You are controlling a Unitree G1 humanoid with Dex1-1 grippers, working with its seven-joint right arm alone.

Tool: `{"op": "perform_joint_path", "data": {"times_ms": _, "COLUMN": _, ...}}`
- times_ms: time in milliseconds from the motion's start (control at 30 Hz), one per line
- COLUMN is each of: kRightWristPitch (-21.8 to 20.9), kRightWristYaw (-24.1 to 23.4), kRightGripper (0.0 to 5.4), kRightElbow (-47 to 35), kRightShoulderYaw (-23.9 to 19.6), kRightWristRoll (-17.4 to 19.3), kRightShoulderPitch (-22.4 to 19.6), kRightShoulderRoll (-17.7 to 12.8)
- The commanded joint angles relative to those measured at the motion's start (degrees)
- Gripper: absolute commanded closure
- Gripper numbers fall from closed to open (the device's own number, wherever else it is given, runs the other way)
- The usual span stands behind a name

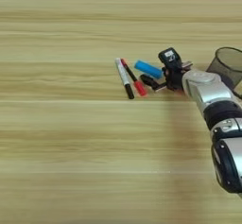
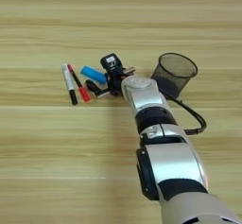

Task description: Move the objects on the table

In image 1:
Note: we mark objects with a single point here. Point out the black marker red cap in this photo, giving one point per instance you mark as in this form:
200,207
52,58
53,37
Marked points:
139,87

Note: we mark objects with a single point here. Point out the silver marker black cap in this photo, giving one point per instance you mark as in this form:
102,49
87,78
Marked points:
123,75

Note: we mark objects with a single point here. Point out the small black box white label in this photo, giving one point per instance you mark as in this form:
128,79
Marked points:
170,59

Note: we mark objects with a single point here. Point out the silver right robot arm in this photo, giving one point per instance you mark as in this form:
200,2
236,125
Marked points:
208,92

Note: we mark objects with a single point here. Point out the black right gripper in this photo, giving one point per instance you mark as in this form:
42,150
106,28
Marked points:
174,79

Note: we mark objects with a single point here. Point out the blue cylinder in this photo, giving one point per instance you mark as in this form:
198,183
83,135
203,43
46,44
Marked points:
148,69

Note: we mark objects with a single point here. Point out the black mesh pen cup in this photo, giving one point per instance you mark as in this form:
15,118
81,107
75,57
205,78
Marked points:
230,60

